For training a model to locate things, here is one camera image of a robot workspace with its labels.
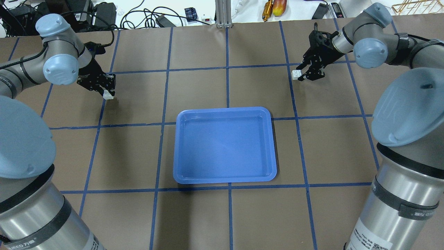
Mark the gold wire rack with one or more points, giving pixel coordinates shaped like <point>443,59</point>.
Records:
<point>417,7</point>

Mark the blue plastic tray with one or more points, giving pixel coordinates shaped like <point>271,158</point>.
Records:
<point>225,145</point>

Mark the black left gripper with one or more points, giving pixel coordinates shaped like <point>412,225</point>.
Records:
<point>91,72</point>

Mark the white block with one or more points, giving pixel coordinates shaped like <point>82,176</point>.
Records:
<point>107,95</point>
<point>295,74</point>

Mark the red yellow mango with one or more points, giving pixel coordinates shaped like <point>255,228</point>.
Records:
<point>279,7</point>

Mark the black phone device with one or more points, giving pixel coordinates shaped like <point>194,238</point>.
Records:
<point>320,11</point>

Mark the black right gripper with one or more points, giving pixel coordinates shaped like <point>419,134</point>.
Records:
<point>323,56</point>

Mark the black power adapter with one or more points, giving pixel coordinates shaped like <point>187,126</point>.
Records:
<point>105,14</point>

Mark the blue small box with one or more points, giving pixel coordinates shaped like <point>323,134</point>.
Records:
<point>191,14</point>

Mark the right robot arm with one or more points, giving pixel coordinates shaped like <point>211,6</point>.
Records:
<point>407,124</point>

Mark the aluminium frame post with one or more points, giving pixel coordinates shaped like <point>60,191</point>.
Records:
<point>223,17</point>

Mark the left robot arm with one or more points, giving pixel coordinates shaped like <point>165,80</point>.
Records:
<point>34,214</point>

